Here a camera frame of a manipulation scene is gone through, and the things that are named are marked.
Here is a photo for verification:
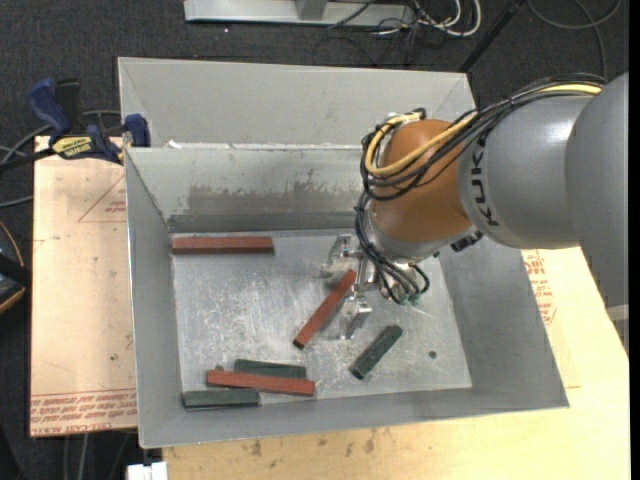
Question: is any dark green flat block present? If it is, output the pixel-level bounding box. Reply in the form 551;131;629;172
349;324;404;381
181;388;261;412
233;358;308;380

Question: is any red-brown flat block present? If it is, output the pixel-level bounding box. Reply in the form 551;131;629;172
292;268;358;350
170;235;276;257
205;369;317;398

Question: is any black cylinder on white bracket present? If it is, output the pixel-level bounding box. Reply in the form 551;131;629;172
450;231;485;253

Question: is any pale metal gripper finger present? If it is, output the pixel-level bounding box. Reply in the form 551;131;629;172
340;295;374;340
320;234;358;289

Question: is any grey metal bin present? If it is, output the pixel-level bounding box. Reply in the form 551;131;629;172
118;56;570;449

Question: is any brown cardboard board, red print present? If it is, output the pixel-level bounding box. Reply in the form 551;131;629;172
29;135;139;439

